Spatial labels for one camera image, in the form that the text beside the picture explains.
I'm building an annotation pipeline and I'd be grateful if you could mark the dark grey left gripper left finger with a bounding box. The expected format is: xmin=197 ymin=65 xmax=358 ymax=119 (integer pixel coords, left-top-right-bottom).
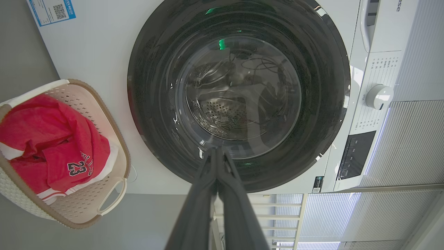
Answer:
xmin=164 ymin=148 xmax=219 ymax=250

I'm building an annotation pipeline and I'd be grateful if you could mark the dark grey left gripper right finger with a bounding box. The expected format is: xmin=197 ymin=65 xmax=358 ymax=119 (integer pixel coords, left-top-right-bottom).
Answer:
xmin=217 ymin=148 xmax=271 ymax=250

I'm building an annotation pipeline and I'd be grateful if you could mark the black round glass washer door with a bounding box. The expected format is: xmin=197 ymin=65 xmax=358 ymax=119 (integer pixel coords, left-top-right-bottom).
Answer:
xmin=127 ymin=0 xmax=351 ymax=193

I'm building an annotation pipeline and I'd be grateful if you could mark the red number 23 jersey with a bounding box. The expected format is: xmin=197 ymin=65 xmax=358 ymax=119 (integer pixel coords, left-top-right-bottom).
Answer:
xmin=36 ymin=104 xmax=119 ymax=206

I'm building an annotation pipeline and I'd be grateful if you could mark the red garment with white stripes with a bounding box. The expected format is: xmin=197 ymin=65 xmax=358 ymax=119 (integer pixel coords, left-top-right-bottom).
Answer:
xmin=0 ymin=94 xmax=91 ymax=195

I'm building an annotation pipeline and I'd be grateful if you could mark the cream laundry basket brown rim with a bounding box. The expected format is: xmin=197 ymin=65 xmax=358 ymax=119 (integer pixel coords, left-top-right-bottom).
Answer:
xmin=0 ymin=79 xmax=132 ymax=230

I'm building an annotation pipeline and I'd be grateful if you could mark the white front-load washing machine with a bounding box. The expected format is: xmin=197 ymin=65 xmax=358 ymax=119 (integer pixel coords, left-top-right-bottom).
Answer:
xmin=26 ymin=0 xmax=422 ymax=195

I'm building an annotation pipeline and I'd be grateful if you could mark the black QR label sticker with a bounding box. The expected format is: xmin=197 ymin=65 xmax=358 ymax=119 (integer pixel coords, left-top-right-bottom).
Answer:
xmin=311 ymin=176 xmax=324 ymax=194

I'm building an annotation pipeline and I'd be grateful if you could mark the stainless steel drum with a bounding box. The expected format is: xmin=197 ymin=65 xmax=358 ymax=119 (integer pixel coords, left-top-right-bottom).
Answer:
xmin=184 ymin=59 xmax=268 ymax=141

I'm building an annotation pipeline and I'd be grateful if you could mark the black control display panel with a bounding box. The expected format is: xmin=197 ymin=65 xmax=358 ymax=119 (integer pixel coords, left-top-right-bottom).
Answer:
xmin=337 ymin=130 xmax=377 ymax=181

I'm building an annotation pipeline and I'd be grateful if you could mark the white control knob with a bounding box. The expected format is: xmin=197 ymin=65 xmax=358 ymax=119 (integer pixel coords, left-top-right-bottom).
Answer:
xmin=365 ymin=84 xmax=395 ymax=111

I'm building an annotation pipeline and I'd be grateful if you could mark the blue energy label sticker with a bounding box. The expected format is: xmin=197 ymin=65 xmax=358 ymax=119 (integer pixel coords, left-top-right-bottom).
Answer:
xmin=27 ymin=0 xmax=77 ymax=27

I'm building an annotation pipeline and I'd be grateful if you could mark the white metal rack frame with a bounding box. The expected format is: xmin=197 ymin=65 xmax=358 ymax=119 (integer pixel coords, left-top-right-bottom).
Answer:
xmin=210 ymin=193 xmax=308 ymax=250

